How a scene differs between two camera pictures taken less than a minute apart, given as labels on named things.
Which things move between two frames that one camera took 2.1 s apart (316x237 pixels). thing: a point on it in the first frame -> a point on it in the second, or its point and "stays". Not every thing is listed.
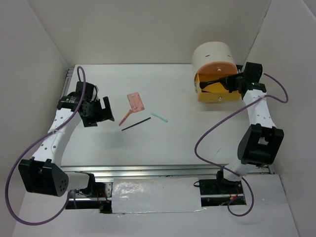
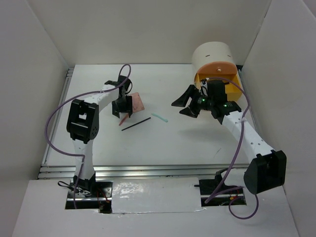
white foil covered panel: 157,195 stays
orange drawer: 218,67 stays
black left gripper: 104,114 -> 127,108
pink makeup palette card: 136,101 stays
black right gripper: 227,82 -> 190,91
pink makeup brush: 125,117 stays
